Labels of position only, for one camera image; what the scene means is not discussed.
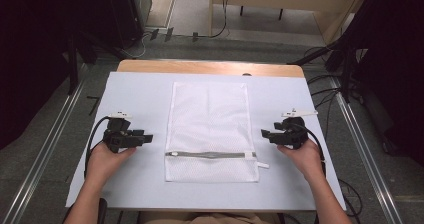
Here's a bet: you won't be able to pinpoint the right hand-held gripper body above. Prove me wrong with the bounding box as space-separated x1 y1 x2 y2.
273 108 319 150

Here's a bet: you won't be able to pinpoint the white table cover sheet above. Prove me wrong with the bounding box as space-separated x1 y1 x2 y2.
65 71 347 212

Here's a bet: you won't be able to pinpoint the person's right hand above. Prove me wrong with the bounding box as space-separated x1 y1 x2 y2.
277 138 325 182

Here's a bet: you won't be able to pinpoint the black floor cable bundle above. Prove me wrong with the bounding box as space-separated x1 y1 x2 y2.
305 73 342 110

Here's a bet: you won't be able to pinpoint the person's beige trousers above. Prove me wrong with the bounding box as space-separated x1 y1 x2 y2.
139 211 279 224

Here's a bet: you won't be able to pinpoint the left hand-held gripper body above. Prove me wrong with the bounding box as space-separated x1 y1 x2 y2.
102 111 146 154

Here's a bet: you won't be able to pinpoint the black stand leg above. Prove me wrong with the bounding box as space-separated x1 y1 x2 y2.
288 42 353 104

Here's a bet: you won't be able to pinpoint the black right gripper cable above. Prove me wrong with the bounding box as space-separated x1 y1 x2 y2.
293 121 328 179

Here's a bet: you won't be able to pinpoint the wooden table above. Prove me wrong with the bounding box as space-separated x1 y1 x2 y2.
116 59 305 79

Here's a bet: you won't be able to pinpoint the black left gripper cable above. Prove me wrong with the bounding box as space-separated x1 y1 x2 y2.
83 115 112 179

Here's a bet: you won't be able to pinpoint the black looped floor cable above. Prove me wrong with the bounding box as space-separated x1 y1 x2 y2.
337 178 364 219

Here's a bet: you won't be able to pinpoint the white mesh laundry bag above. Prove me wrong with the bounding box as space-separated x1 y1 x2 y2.
164 81 270 184

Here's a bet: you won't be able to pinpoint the black curtain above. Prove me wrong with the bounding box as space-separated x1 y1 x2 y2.
0 0 152 151
328 0 424 167

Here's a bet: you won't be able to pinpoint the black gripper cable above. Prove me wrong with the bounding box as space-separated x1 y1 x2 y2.
293 121 328 179
83 115 112 179

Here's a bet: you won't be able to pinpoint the metal floor rail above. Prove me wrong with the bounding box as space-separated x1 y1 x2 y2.
0 78 88 224
329 76 405 224

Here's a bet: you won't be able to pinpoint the person's left hand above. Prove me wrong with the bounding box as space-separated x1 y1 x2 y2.
86 142 138 189

